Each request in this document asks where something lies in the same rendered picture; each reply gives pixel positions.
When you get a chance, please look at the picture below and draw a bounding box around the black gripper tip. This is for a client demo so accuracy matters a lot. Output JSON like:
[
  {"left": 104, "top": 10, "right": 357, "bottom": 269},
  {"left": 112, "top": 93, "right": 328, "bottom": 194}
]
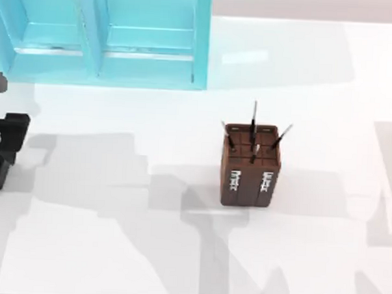
[{"left": 0, "top": 112, "right": 32, "bottom": 193}]

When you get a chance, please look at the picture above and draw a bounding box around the light blue rack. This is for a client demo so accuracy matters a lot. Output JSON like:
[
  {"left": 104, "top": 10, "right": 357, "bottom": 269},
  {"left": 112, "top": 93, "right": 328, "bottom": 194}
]
[{"left": 0, "top": 0, "right": 211, "bottom": 92}]

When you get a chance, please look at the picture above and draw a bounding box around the brown pen holder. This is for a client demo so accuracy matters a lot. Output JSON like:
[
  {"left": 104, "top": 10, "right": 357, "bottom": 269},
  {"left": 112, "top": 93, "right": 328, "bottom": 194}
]
[{"left": 219, "top": 122, "right": 284, "bottom": 209}]

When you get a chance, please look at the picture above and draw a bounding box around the tall black pen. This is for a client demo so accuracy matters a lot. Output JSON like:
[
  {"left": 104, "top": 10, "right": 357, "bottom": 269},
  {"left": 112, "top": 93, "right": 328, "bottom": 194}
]
[{"left": 248, "top": 100, "right": 259, "bottom": 144}]

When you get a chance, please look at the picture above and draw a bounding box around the short black pen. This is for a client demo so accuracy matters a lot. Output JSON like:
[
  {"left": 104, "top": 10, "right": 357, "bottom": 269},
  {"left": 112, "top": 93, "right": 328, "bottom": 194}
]
[{"left": 249, "top": 143, "right": 261, "bottom": 165}]

